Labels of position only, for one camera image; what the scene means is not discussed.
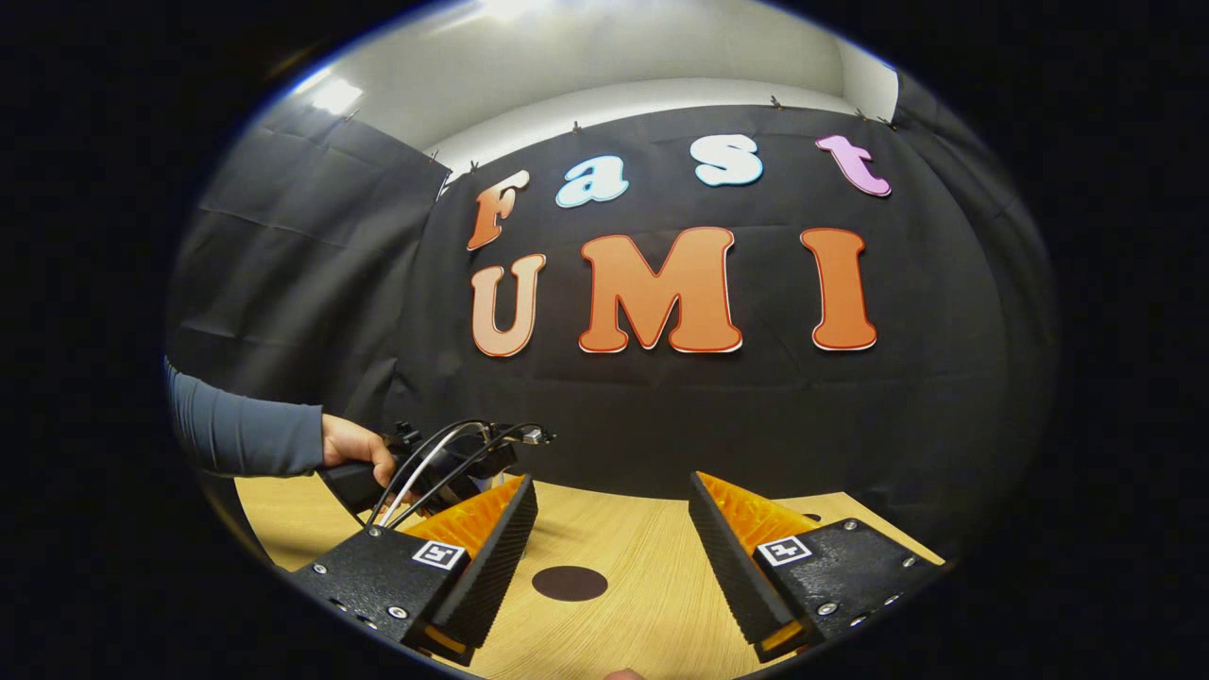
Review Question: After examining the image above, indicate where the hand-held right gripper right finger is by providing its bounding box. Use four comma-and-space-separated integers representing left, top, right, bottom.
688, 470, 945, 664

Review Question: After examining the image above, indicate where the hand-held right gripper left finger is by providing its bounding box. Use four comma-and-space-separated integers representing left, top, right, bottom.
288, 472, 539, 667

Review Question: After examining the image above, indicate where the dark brown round coaster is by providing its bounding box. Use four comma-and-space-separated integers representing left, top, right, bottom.
531, 565, 609, 603

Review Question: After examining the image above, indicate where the wooden desktop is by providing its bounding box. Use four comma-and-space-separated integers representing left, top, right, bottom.
233, 472, 945, 680

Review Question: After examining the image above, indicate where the black backdrop cloth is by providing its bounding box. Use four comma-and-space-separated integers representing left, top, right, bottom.
165, 90, 1059, 558

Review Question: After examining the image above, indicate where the black cable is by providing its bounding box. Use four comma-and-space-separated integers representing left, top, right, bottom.
366, 420, 553, 530

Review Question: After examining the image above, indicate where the white cable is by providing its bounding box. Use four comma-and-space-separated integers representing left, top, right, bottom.
381, 422, 492, 527

